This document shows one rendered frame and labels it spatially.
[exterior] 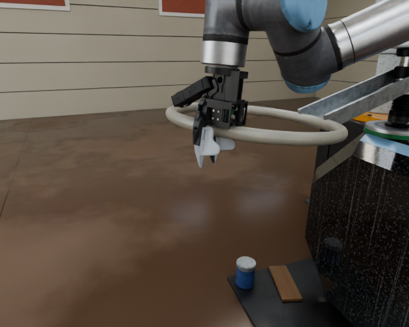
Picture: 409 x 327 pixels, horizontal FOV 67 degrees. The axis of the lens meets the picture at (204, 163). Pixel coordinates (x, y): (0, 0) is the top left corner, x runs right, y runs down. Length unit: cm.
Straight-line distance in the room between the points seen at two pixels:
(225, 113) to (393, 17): 33
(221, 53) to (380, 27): 28
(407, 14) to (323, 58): 14
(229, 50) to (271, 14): 10
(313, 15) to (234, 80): 18
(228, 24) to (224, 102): 14
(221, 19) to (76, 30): 609
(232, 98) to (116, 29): 617
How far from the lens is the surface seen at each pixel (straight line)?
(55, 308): 178
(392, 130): 127
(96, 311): 170
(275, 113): 108
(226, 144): 69
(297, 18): 54
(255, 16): 58
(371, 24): 65
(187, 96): 67
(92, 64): 665
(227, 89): 63
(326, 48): 63
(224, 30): 61
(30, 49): 663
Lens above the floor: 115
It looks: 20 degrees down
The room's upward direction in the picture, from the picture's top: straight up
